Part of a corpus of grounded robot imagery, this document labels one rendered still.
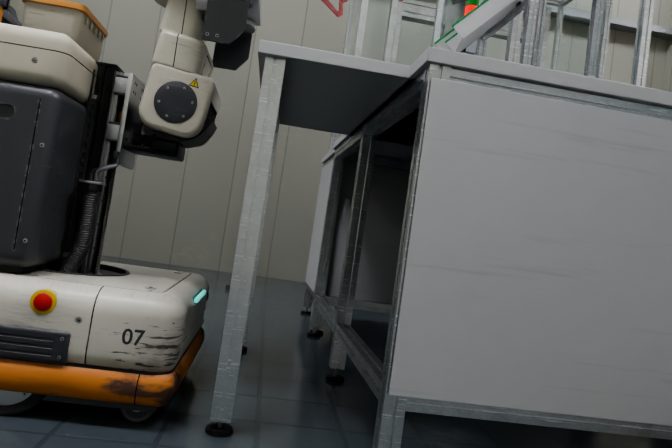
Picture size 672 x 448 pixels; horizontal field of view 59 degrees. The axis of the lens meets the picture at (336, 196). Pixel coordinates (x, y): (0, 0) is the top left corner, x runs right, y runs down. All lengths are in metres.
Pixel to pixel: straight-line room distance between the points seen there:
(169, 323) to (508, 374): 0.70
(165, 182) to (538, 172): 4.10
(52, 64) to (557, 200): 1.10
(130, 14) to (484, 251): 4.52
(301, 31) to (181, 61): 3.75
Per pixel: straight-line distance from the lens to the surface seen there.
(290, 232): 4.99
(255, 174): 1.30
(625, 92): 1.38
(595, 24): 1.65
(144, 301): 1.32
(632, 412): 1.42
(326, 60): 1.33
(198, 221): 5.02
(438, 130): 1.20
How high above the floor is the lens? 0.47
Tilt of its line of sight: 3 degrees up
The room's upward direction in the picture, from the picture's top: 8 degrees clockwise
